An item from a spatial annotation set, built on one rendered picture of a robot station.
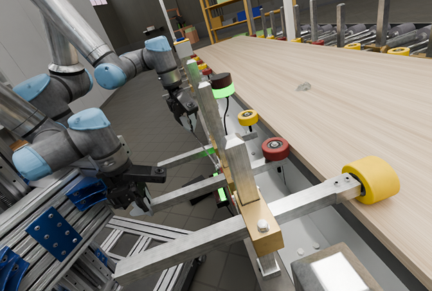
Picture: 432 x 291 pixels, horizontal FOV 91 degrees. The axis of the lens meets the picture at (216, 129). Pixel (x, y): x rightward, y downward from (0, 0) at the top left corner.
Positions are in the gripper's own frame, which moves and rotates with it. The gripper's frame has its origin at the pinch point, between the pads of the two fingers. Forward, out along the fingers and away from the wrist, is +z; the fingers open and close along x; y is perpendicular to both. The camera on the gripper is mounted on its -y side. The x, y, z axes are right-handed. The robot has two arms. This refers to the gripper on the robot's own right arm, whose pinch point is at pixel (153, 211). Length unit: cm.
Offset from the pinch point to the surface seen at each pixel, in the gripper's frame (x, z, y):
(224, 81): -1.1, -31.5, -31.7
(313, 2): -119, -33, -135
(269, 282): 24.0, 12.1, -25.8
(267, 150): 1.6, -8.7, -38.4
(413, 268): 38, -7, -46
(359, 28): -120, -3, -177
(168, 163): -23.5, 0.3, -5.0
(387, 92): -6, -9, -86
